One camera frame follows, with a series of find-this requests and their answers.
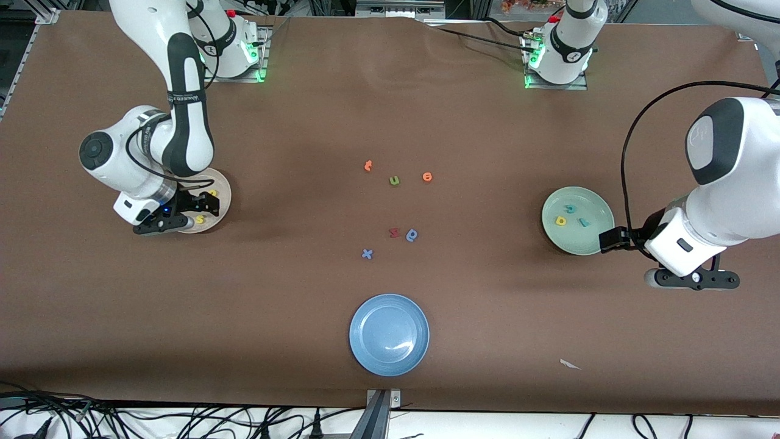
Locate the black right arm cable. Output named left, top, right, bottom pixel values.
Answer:
left=125, top=0, right=215, bottom=187

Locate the aluminium edge profile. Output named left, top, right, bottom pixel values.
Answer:
left=0, top=6, right=62, bottom=120

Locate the short black table cable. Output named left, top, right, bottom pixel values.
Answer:
left=481, top=17, right=537, bottom=38

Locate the tangle of black cables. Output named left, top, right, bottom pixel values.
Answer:
left=0, top=381, right=366, bottom=439

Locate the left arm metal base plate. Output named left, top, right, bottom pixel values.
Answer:
left=523, top=34, right=589, bottom=91

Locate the grey metal camera mount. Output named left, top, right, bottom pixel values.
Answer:
left=350, top=389, right=403, bottom=439

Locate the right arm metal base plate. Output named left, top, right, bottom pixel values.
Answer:
left=203, top=27, right=269, bottom=83

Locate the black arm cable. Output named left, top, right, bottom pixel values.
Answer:
left=125, top=0, right=215, bottom=187
left=620, top=81, right=780, bottom=241

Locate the green plate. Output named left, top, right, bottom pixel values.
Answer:
left=541, top=186, right=615, bottom=256

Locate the beige brown plate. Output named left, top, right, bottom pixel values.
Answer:
left=177, top=168, right=232, bottom=234

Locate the silver background box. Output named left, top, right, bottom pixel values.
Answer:
left=355, top=0, right=447, bottom=19

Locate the blue plate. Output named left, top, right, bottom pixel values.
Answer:
left=349, top=294, right=430, bottom=377

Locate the orange background clutter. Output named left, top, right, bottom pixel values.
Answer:
left=501, top=0, right=552, bottom=14

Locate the long black table cable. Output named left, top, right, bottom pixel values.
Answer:
left=425, top=24, right=531, bottom=55

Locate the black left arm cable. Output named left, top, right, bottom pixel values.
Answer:
left=620, top=81, right=780, bottom=241

